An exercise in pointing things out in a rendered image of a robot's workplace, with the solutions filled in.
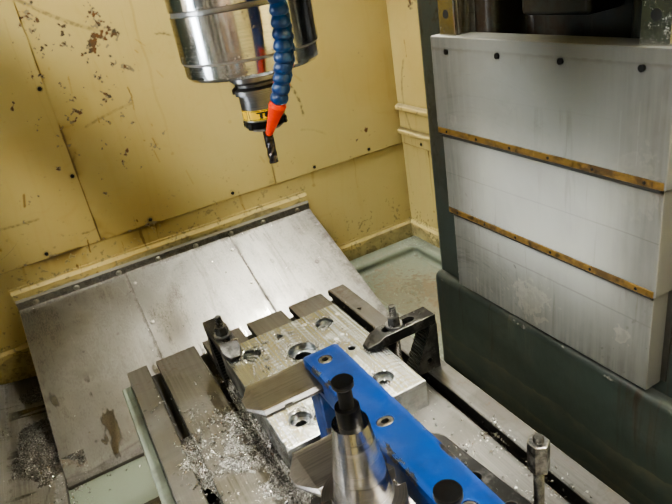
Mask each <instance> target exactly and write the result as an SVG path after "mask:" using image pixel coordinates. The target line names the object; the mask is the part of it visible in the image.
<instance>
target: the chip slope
mask: <svg viewBox="0 0 672 504"><path fill-rule="evenodd" d="M342 284H344V285H345V286H346V287H348V288H349V289H350V290H352V291H353V292H354V293H356V294H357V295H358V296H360V297H361V298H362V299H363V300H365V301H366V302H367V303H369V304H370V305H371V306H373V307H374V308H375V309H377V310H378V311H379V312H380V313H382V314H383V315H384V316H386V317H387V314H389V312H388V311H387V310H386V308H385V307H384V306H383V305H382V303H381V302H380V301H379V299H378V298H377V297H376V295H375V294H374V293H373V291H372V290H371V289H370V287H369V286H368V285H367V284H366V282H365V281H364V280H363V278H362V277H361V276H360V274H359V273H358V272H357V270H356V269H355V268H354V267H353V265H352V264H351V263H350V261H349V260H348V259H347V257H346V256H345V255H344V253H343V252H342V251H341V249H340V248H339V247H338V246H337V244H336V243H335V242H334V240H333V239H332V238H331V236H330V235H329V234H328V232H327V231H326V230H325V228H324V227H323V226H322V225H321V223H320V222H319V221H318V219H317V218H316V217H315V215H314V214H313V213H312V211H311V210H310V209H309V203H308V200H307V201H304V202H301V203H298V204H296V205H293V206H290V207H287V208H284V209H281V210H278V211H275V212H272V213H270V214H267V215H264V216H261V217H258V218H255V219H252V220H249V221H246V222H244V223H241V224H238V225H235V226H232V227H229V228H226V229H223V230H220V231H218V232H215V233H212V234H209V235H206V236H203V237H200V238H197V239H194V240H191V241H189V242H186V243H183V244H180V245H177V246H174V247H171V248H168V249H165V250H163V251H160V252H157V253H154V254H151V255H148V256H145V257H142V258H139V259H137V260H134V261H131V262H128V263H125V264H122V265H119V266H116V267H113V268H111V269H108V270H105V271H102V272H99V273H96V274H93V275H90V276H87V277H85V278H82V279H79V280H76V281H73V282H70V283H67V284H64V285H61V286H58V287H56V288H53V289H50V290H47V291H44V292H41V293H38V294H35V295H32V296H30V297H27V298H24V299H21V300H18V301H15V303H16V306H17V308H18V310H19V312H20V316H21V320H22V323H23V327H24V331H25V334H26V338H27V341H28V345H29V349H30V352H31V356H32V360H33V363H34V367H35V371H36V374H37V378H38V381H39V385H40V389H41V392H42V396H43V400H44V403H45V407H46V411H47V414H48V418H49V421H50V425H51V429H52V432H53V436H54V440H55V443H56V447H57V451H58V454H59V458H60V460H62V459H61V458H63V457H65V456H67V455H70V454H72V453H74V452H76V451H78V450H81V449H83V451H84V454H85V458H86V459H85V461H86V462H87V463H86V462H85V463H84V467H83V466H82V465H81V467H80V466H79V467H77V464H76V463H75V464H76V465H75V464H74V465H73V464H71V465H69V466H68V464H67V463H68V462H67V461H66V462H65V463H63V465H64V464H65V466H64V467H65V468H63V467H62V469H63V472H64V476H65V480H66V483H67V484H68V485H67V487H68V489H69V491H70V490H72V489H74V488H75V490H76V489H77V488H76V487H78V486H80V485H82V484H85V483H87V482H89V481H91V480H93V479H95V478H97V477H99V476H102V475H104V474H106V473H108V472H110V471H112V470H114V469H117V468H119V467H121V466H123V465H125V464H127V463H129V462H132V461H134V460H136V459H138V458H140V457H142V456H144V452H143V449H142V447H141V444H140V441H139V438H138V435H137V432H136V429H135V427H134V424H133V421H132V418H131V415H130V412H129V410H128V407H127V404H126V401H125V398H124V395H123V392H122V391H123V389H126V388H128V387H132V386H131V384H130V381H129V379H128V376H127V373H129V372H131V371H134V370H136V369H139V368H141V367H143V366H146V365H147V367H148V369H149V371H150V373H151V376H154V375H156V374H158V373H160V371H159V369H158V367H157V364H156V361H158V360H160V359H163V358H165V357H168V356H170V355H172V354H175V353H177V352H180V351H182V350H185V349H187V348H189V347H192V346H195V348H196V349H197V351H198V353H199V354H200V356H201V355H204V354H206V353H207V351H206V350H205V348H204V346H203V343H202V342H204V341H206V340H208V338H207V335H206V332H205V330H204V326H203V322H205V321H207V320H210V319H212V318H214V317H215V316H216V315H220V316H221V318H222V320H223V321H224V323H226V325H227V327H228V328H229V329H230V331H231V330H233V329H235V328H238V327H239V328H240V329H241V331H242V332H243V333H244V334H245V336H249V335H251V334H252V333H251V332H250V331H249V330H248V327H247V324H248V323H250V322H252V321H255V320H257V319H260V318H262V317H264V316H267V315H269V314H272V313H274V312H277V311H279V310H282V311H283V312H284V313H285V314H286V315H287V316H288V317H289V318H291V317H294V316H293V315H292V314H291V313H290V312H289V306H291V305H294V304H296V303H298V302H301V301H303V300H306V299H308V298H310V297H313V296H315V295H318V294H320V293H321V294H322V295H324V296H325V297H326V298H327V299H328V300H329V301H332V300H333V299H332V297H330V296H329V294H328V290H330V289H332V288H335V287H337V286H340V285H342ZM66 464H67V465H66ZM87 465H88V467H87ZM82 469H83V470H82ZM84 469H85V470H84ZM86 469H87V470H86ZM67 474H68V475H67ZM66 475H67V476H66ZM79 479H80V480H79ZM75 490H74V491H75Z"/></svg>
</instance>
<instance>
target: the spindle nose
mask: <svg viewBox="0 0 672 504"><path fill-rule="evenodd" d="M164 1H165V5H166V8H167V12H168V13H169V14H170V18H169V20H170V23H171V27H172V31H173V35H174V38H175V42H176V46H177V50H178V54H179V57H180V61H181V64H182V65H184V69H185V73H186V77H187V78H188V79H189V80H191V81H192V82H195V83H220V82H229V81H237V80H243V79H249V78H255V77H260V76H265V75H269V74H274V70H273V66H274V63H275V61H274V59H273V55H274V53H275V51H274V50H273V42H274V40H275V39H274V38H272V30H273V27H272V26H271V24H270V21H271V16H272V15H270V14H269V11H268V10H269V4H270V3H269V2H268V1H267V0H164ZM286 1H287V3H288V7H289V13H290V20H291V24H292V32H293V34H294V39H293V43H294V45H295V47H296V48H295V51H294V56H295V62H294V66H293V68H295V67H298V66H301V65H304V64H306V63H309V62H311V61H312V60H314V59H315V58H316V57H317V55H318V54H319V50H318V44H317V39H318V33H317V27H316V21H315V15H314V9H313V3H312V0H286Z"/></svg>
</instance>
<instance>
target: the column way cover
mask: <svg viewBox="0 0 672 504"><path fill-rule="evenodd" d="M430 39H431V51H432V63H433V74H434V86H435V98H436V109H437V121H438V132H440V134H441V135H442V136H443V139H444V151H445V163H446V175H447V187H448V199H449V212H451V214H453V215H454V221H455V234H456V247H457V259H458V272H459V283H460V284H462V285H463V286H465V287H467V288H469V289H470V290H472V291H474V292H475V293H477V294H479V295H481V296H482V297H484V298H486V299H488V300H489V301H491V302H493V303H495V304H496V305H498V306H500V307H502V308H503V309H505V310H507V311H509V312H510V313H512V314H514V315H516V316H517V317H519V318H521V319H523V320H524V321H526V322H528V323H529V324H531V325H533V326H535V327H536V328H538V329H540V330H542V331H543V332H545V333H547V334H549V335H551V336H552V337H554V338H556V339H558V340H559V341H561V342H563V343H565V344H566V345H568V346H570V347H572V348H574V349H575V350H577V351H579V352H580V353H582V354H584V355H586V356H587V357H589V358H591V359H592V360H594V361H596V362H598V363H599V364H601V365H603V366H604V367H606V368H608V369H610V370H611V371H613V372H615V373H617V374H618V375H620V376H622V377H624V378H625V379H627V380H629V381H631V382H632V383H634V384H636V385H638V386H639V387H641V388H643V389H644V390H647V389H648V388H650V387H651V386H653V385H655V384H656V383H658V382H659V381H660V373H661V363H662V353H663V343H664V332H665V322H666V312H667V302H668V292H669V291H671V290H672V46H655V45H639V43H640V38H621V37H595V36H569V35H542V34H516V33H490V32H468V33H462V34H460V35H456V36H447V35H440V34H436V35H433V36H430Z"/></svg>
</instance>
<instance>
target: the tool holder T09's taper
mask: <svg viewBox="0 0 672 504"><path fill-rule="evenodd" d="M361 415H362V424H361V426H360V427H358V428H357V429H355V430H352V431H345V430H342V429H340V428H339V427H338V424H337V419H336V415H335V417H334V418H333V420H332V423H331V431H332V474H333V499H334V503H335V504H391V502H392V500H393V498H394V484H393V481H392V479H391V476H390V474H389V471H388V468H387V466H386V463H385V460H384V458H383V455H382V452H381V450H380V447H379V444H378V442H377V439H376V437H375V434H374V431H373V429H372V426H371V423H370V421H369V418H368V416H367V414H366V413H365V412H363V411H361Z"/></svg>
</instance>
